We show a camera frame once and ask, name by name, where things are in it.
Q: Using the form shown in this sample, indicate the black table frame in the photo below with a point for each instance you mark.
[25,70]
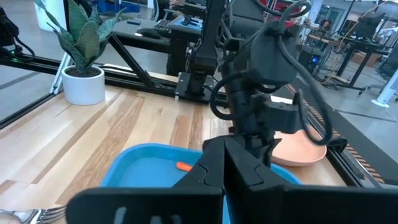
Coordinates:
[31,66]

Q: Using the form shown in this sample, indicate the metal fork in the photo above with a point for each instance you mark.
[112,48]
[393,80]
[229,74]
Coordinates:
[49,214]

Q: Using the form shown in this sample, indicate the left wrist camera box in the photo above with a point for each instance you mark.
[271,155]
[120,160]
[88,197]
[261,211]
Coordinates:
[286,116]

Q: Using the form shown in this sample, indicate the black computer tower blue lights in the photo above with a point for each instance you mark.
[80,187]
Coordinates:
[309,62]

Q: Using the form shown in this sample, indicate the black office desk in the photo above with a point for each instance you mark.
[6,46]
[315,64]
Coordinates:
[357,45]
[130,40]

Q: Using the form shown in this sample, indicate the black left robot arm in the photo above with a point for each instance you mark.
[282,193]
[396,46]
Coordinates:
[202,46]

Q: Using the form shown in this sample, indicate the snake plant in white pot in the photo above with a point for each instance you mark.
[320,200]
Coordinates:
[82,87]

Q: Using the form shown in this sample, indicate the person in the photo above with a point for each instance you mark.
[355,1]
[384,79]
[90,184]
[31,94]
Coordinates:
[325,25]

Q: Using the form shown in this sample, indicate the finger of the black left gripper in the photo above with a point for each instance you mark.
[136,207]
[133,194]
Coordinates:
[264,149]

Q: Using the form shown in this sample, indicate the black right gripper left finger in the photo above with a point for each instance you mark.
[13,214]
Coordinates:
[140,208]

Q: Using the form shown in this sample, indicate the silver aluminium profile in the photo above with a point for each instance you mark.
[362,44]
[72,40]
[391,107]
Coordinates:
[59,77]

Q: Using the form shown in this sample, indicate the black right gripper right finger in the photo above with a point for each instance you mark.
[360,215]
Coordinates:
[311,205]

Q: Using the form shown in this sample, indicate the black computer mouse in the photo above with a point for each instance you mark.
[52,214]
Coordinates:
[149,33]

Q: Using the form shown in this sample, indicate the blue plastic tray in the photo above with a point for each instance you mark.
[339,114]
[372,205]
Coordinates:
[146,174]

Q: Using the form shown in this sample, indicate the white tower fan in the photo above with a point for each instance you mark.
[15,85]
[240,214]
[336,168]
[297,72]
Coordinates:
[387,90]

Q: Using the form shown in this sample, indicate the black hazard-striped floor mat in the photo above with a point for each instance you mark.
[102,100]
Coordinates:
[354,137]

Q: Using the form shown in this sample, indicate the black keyboard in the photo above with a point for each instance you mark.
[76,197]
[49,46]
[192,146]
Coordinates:
[162,25]

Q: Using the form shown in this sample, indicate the peach plastic plate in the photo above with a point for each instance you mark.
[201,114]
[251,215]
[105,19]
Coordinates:
[298,152]

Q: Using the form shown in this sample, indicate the black monitor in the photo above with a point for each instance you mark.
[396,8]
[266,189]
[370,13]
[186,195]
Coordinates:
[370,25]

